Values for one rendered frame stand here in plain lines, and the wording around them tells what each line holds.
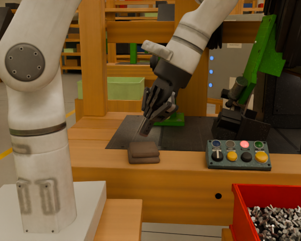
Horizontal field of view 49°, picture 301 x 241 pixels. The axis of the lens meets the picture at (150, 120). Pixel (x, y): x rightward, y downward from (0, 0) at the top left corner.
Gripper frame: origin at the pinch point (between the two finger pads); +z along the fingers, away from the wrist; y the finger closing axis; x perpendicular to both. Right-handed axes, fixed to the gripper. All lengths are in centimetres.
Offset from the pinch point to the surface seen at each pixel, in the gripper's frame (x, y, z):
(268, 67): -35.9, 14.3, -26.9
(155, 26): -23, 72, -27
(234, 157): -24.2, -2.6, -1.7
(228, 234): -22.7, -13.6, 12.5
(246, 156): -26.5, -3.8, -3.2
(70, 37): -192, 1033, 22
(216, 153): -21.1, 0.0, -0.5
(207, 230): -124, 84, 65
